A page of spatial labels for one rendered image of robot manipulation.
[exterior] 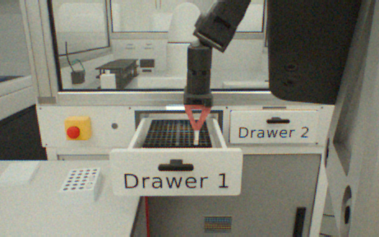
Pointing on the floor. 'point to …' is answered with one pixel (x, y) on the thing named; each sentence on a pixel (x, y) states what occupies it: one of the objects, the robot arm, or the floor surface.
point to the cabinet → (210, 209)
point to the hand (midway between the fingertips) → (196, 126)
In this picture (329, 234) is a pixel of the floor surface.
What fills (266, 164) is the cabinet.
